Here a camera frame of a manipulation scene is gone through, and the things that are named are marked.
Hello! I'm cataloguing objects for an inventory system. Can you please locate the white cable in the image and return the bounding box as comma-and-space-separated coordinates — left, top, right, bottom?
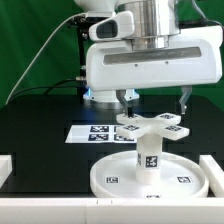
5, 13, 87, 105

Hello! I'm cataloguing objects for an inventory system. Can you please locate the white right rail block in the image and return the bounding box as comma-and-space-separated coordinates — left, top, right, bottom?
199, 155, 224, 198

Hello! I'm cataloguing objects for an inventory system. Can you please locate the white sheet with markers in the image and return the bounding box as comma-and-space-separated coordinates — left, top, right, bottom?
65, 125, 135, 144

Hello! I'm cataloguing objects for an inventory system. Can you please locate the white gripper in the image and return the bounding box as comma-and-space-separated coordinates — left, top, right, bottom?
86, 26, 222, 118

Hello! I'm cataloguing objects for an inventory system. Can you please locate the white left rail block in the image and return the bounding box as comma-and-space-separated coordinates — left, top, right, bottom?
0, 155, 12, 188

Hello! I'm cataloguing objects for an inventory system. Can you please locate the white front rail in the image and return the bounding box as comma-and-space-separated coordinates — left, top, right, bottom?
0, 198, 224, 224

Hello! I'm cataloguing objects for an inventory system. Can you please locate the white cross-shaped table base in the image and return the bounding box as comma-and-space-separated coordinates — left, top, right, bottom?
116, 113, 190, 140

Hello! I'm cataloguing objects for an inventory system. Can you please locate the black camera on stand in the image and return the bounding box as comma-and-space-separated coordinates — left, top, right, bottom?
67, 12, 112, 82

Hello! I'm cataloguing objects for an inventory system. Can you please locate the white rail block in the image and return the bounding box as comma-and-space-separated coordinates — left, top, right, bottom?
199, 155, 224, 198
0, 155, 12, 188

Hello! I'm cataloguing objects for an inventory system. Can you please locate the black cable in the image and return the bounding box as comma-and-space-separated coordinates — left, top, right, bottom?
6, 78, 88, 104

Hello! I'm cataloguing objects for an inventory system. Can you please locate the white round table top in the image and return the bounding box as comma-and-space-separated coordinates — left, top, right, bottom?
90, 151, 209, 199

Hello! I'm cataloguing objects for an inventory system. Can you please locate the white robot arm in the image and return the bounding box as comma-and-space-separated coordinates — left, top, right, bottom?
74, 0, 223, 117

